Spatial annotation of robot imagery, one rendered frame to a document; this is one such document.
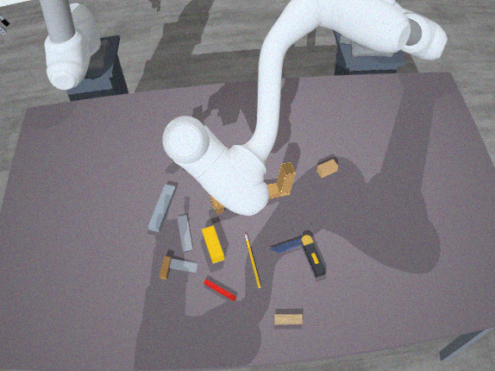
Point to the yellow rectangular block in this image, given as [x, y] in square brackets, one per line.
[213, 244]

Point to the red flat bar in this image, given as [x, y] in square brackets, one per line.
[220, 290]

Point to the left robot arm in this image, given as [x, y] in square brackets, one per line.
[235, 176]

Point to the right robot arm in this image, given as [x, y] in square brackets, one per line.
[67, 48]

